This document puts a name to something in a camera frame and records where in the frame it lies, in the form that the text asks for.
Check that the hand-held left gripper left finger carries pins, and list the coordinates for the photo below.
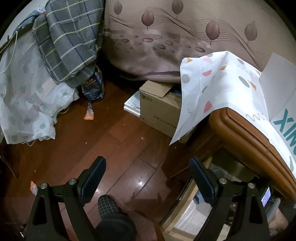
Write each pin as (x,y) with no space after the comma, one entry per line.
(92,178)

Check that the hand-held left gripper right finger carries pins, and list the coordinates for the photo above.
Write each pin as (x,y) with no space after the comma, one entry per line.
(202,178)

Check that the wooden nightstand drawer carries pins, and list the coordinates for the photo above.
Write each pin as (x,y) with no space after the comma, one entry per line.
(185,220)

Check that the person's right hand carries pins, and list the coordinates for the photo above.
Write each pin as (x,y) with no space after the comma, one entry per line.
(281,219)

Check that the person's plaid slipper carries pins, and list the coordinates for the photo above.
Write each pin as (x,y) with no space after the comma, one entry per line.
(107,206)

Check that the plaid slipper foot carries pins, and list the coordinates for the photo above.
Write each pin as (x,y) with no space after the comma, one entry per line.
(116,229)

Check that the brown wooden nightstand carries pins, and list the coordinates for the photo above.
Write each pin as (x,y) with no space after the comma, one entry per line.
(242,139)

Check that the small orange wrapper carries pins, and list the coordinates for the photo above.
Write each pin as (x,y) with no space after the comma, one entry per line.
(34,188)

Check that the brown cardboard box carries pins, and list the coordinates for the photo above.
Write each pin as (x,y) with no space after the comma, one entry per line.
(157,106)

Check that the white patterned table cloth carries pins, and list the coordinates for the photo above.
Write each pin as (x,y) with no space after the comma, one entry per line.
(219,92)

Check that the blue snack bag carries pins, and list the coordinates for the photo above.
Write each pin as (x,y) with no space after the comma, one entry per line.
(92,90)

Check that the white dotted sheer cloth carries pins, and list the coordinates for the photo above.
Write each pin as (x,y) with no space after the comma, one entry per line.
(27,97)

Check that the white shoe box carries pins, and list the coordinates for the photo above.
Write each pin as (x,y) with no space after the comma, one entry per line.
(277,88)

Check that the leaf print bed sheet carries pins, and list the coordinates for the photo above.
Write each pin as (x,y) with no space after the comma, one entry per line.
(173,58)

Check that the grey plaid cloth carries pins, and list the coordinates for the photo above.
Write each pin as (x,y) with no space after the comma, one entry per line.
(69,46)

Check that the dark blue cloth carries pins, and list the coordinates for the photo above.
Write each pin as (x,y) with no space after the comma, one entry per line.
(27,23)

